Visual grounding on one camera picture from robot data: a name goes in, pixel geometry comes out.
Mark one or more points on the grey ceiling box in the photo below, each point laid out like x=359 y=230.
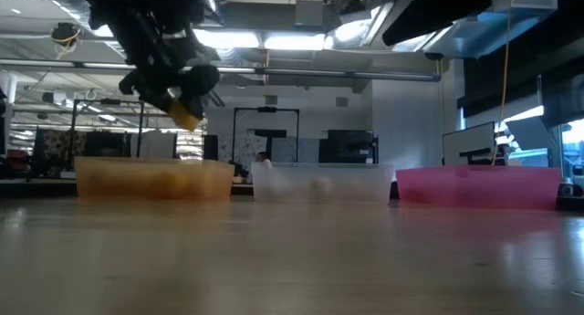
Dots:
x=309 y=13

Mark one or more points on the dark patterned panel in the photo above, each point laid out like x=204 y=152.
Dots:
x=57 y=153

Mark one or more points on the orange plastic bin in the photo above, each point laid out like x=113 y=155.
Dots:
x=150 y=180

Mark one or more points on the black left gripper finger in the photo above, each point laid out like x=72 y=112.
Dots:
x=155 y=102
x=195 y=107

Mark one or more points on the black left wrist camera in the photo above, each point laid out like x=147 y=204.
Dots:
x=200 y=80

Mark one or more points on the grey ceiling pipe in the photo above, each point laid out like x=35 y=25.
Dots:
x=319 y=73

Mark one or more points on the small white device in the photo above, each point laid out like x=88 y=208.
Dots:
x=566 y=189

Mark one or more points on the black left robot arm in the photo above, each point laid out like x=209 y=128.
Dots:
x=137 y=23

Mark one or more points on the yellow lemon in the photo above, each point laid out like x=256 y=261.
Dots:
x=182 y=118

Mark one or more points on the ceiling light panel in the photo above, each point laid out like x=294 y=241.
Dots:
x=294 y=42
x=228 y=38

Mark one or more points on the tilted grey monitor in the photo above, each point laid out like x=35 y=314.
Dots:
x=529 y=132

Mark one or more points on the pink plastic bin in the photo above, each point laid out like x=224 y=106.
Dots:
x=479 y=187

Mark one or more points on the bright angled ceiling light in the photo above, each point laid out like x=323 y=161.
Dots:
x=356 y=29

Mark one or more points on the grey monitor panel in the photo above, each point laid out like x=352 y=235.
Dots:
x=467 y=141

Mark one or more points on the person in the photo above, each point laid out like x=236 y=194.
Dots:
x=262 y=157

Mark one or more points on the black equipment box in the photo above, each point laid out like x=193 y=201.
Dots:
x=349 y=146

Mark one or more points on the white covered object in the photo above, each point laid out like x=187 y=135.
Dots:
x=157 y=145

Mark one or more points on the black speaker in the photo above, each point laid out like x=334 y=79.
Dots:
x=211 y=148

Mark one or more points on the clear plastic bin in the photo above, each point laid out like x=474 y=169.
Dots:
x=347 y=182

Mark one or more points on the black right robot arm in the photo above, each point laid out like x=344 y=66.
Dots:
x=438 y=9

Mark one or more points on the large rectangular ceiling duct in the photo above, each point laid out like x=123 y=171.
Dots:
x=493 y=32

